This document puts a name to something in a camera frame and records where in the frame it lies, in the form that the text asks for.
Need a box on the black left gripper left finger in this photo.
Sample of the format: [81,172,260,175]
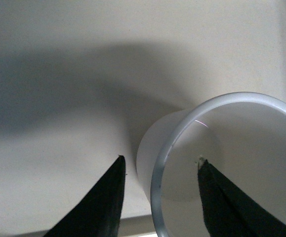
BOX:
[45,156,126,237]

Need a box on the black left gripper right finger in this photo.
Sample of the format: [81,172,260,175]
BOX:
[198,158,286,237]

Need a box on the white smiley face mug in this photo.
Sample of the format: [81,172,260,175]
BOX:
[136,92,286,237]

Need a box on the beige rectangular plastic tray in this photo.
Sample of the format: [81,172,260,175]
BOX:
[0,0,286,237]

